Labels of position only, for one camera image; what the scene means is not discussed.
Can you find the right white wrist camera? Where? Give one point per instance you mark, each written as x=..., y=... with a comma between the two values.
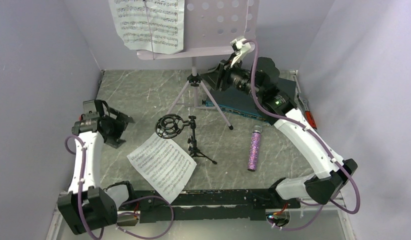
x=241, y=47

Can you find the dark blue rack unit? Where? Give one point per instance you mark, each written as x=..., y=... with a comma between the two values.
x=232, y=96

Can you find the red handled adjustable wrench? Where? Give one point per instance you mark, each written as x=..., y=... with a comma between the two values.
x=305, y=106

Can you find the purple glitter microphone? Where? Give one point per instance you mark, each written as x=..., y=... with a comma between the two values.
x=254, y=148

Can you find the sheet music page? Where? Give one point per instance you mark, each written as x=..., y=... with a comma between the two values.
x=164, y=165
x=156, y=26

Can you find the black microphone shock mount stand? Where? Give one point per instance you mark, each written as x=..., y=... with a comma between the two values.
x=171, y=125

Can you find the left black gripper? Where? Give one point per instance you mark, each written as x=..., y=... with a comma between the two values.
x=114, y=140

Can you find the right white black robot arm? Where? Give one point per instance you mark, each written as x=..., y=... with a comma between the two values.
x=330, y=170

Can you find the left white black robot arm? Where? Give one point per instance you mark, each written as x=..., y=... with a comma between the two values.
x=87, y=207

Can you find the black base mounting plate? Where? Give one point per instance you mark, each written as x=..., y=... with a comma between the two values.
x=216, y=204

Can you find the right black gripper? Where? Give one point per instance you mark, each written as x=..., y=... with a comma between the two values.
x=213, y=77

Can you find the lilac perforated music stand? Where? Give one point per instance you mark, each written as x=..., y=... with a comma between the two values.
x=210, y=27

